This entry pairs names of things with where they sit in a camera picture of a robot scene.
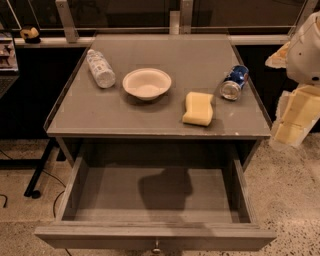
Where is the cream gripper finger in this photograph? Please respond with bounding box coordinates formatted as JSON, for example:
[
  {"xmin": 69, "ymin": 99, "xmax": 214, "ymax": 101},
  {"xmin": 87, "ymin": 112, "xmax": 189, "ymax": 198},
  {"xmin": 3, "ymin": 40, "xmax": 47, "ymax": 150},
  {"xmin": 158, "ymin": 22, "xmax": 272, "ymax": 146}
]
[
  {"xmin": 265, "ymin": 42, "xmax": 290, "ymax": 69},
  {"xmin": 269, "ymin": 84, "xmax": 320, "ymax": 148}
]

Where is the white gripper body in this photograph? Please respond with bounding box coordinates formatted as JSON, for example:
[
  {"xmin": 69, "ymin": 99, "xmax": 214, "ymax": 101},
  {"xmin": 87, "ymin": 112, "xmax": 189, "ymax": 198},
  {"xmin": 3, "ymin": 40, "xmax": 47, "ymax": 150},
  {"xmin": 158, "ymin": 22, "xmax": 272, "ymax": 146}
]
[{"xmin": 286, "ymin": 11, "xmax": 320, "ymax": 85}]

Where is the grey top drawer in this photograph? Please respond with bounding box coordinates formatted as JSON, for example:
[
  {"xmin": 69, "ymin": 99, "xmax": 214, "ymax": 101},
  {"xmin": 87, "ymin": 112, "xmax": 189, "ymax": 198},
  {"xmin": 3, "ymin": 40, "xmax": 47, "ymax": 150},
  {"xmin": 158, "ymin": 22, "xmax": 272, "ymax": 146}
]
[{"xmin": 35, "ymin": 157, "xmax": 276, "ymax": 253}]

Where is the grey drawer cabinet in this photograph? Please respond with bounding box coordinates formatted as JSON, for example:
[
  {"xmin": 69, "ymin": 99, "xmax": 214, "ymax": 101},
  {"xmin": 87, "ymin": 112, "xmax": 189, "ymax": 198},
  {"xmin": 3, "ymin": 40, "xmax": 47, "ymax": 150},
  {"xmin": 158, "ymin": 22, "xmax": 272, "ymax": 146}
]
[{"xmin": 45, "ymin": 34, "xmax": 270, "ymax": 162}]

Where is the blue soda can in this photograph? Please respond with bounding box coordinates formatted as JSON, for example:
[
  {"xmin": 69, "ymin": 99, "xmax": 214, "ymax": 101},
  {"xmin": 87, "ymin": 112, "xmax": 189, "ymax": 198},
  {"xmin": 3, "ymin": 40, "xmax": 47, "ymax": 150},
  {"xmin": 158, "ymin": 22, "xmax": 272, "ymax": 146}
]
[{"xmin": 220, "ymin": 65, "xmax": 249, "ymax": 101}]

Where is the yellow sponge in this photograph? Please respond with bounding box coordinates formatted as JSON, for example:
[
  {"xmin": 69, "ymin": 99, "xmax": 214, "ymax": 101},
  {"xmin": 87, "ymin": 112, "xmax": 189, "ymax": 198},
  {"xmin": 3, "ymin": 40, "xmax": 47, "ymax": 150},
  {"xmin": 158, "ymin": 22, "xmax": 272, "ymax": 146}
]
[{"xmin": 182, "ymin": 92, "xmax": 214, "ymax": 126}]

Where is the white paper bowl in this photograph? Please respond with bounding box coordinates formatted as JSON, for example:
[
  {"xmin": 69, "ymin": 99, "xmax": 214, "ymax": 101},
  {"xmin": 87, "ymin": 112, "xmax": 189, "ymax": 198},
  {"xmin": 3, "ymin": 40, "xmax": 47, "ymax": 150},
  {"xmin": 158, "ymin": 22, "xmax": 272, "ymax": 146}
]
[{"xmin": 122, "ymin": 68, "xmax": 172, "ymax": 101}]

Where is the clear plastic water bottle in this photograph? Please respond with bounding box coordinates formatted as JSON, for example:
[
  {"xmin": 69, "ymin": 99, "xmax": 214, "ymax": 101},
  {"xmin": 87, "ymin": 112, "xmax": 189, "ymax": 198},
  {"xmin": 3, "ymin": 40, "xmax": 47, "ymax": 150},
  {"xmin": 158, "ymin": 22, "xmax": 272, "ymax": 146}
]
[{"xmin": 86, "ymin": 49, "xmax": 116, "ymax": 89}]

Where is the yellow black tape measure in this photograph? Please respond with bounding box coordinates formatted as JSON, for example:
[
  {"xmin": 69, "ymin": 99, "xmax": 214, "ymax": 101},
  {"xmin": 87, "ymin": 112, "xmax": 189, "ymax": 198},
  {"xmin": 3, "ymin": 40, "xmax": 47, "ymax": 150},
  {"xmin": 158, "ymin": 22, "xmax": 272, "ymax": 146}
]
[{"xmin": 20, "ymin": 26, "xmax": 41, "ymax": 43}]

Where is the black table leg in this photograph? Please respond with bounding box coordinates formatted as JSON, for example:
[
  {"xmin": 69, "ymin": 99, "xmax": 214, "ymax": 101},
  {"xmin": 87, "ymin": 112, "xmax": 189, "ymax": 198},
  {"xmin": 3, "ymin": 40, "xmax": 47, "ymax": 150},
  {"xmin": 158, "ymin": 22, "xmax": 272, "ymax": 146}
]
[{"xmin": 0, "ymin": 139, "xmax": 58, "ymax": 199}]

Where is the metal window rail frame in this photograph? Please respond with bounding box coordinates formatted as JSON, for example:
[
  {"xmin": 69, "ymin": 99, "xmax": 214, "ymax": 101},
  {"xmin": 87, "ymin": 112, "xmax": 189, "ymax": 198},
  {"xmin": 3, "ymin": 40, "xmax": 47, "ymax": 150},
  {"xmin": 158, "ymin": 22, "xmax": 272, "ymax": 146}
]
[{"xmin": 0, "ymin": 0, "xmax": 320, "ymax": 48}]

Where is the black floor cable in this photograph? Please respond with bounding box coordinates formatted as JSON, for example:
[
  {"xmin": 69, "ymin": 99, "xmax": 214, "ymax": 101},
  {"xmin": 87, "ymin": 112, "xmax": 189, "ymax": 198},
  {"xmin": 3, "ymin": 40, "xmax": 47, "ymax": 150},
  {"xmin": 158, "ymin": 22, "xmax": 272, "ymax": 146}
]
[{"xmin": 0, "ymin": 149, "xmax": 73, "ymax": 256}]

